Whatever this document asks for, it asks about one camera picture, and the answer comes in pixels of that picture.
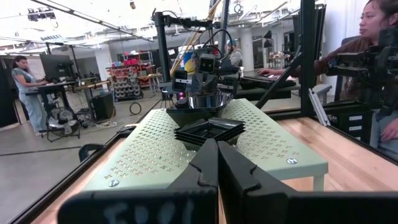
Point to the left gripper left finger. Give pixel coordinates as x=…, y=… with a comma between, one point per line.
x=205, y=174

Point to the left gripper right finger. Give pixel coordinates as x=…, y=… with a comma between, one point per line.
x=233, y=186

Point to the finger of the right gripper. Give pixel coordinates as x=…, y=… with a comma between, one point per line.
x=230, y=85
x=180, y=81

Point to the small black square plate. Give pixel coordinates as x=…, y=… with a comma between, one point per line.
x=208, y=130
x=187, y=142
x=189, y=146

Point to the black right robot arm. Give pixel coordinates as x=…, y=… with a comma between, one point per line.
x=225, y=67

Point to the person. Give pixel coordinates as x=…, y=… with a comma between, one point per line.
x=234, y=57
x=26, y=81
x=373, y=25

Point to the white pillar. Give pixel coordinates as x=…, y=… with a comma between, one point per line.
x=102, y=68
x=247, y=49

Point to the red parts rack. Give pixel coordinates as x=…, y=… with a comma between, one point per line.
x=124, y=81

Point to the white perforated metal rack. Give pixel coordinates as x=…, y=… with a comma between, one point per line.
x=149, y=155

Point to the black floor box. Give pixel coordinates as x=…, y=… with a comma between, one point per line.
x=102, y=107

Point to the floor fan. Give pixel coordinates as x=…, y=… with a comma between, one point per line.
x=63, y=119

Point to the standing desk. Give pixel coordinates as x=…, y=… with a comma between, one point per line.
x=56, y=87

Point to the black monitor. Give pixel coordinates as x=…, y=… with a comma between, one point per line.
x=56, y=67

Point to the black drawer cabinet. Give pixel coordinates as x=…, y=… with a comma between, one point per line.
x=351, y=124

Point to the black partition screen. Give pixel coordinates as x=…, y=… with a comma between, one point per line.
x=7, y=93

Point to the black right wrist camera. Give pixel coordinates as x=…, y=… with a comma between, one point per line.
x=207, y=63

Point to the black camera stand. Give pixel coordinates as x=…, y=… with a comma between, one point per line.
x=161, y=46

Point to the black rail bracket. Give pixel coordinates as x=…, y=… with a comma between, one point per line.
x=126, y=130

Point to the curved clamp bracket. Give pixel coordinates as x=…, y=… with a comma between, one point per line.
x=82, y=151

